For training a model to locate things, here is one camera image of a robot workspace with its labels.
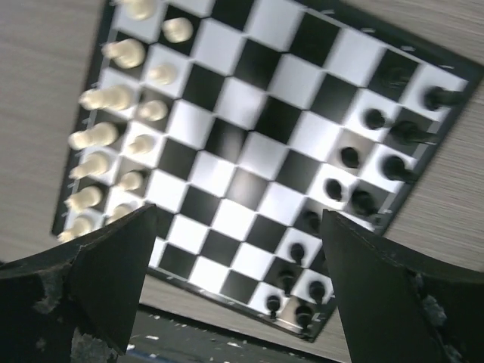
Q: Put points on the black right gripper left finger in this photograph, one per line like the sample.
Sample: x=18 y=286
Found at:
x=77 y=302

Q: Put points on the white bishop piece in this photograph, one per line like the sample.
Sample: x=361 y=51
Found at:
x=115 y=97

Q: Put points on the white rook piece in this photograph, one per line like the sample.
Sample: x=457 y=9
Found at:
x=140 y=9

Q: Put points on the white knight piece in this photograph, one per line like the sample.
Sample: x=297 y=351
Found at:
x=127 y=54

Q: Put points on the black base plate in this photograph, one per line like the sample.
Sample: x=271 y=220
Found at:
x=161 y=336

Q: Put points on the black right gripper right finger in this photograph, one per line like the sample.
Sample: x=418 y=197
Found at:
x=399 y=305

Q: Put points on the black king piece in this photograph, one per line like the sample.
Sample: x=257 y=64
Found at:
x=363 y=203

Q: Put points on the black rook piece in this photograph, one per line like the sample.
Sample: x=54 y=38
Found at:
x=437 y=97

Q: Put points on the black and white chessboard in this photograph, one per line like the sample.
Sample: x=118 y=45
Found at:
x=248 y=120

